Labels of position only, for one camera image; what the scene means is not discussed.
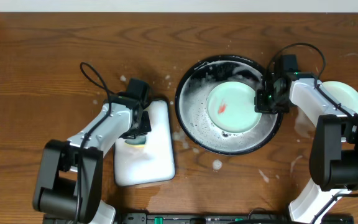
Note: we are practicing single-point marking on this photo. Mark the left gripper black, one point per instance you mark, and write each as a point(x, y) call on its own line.
point(145, 125)

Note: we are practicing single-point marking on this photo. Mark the rectangular tray of soap foam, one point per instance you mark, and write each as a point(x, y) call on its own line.
point(155, 161)

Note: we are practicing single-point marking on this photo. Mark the round black metal tray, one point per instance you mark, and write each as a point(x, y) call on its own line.
point(191, 109)

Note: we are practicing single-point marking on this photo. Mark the mint plate with red stain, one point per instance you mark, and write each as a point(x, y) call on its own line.
point(230, 106)

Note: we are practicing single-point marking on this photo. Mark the mint green plate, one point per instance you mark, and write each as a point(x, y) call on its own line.
point(344, 93)

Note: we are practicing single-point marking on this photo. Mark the black base rail with buttons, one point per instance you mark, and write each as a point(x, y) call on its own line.
point(143, 218)

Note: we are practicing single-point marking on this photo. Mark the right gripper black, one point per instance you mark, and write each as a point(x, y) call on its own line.
point(260, 107)

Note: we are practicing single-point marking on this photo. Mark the green yellow sponge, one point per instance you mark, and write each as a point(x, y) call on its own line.
point(139, 141)

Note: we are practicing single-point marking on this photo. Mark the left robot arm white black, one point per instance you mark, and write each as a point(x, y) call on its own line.
point(70, 176)

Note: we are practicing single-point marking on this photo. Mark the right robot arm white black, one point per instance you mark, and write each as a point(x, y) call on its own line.
point(333, 162)

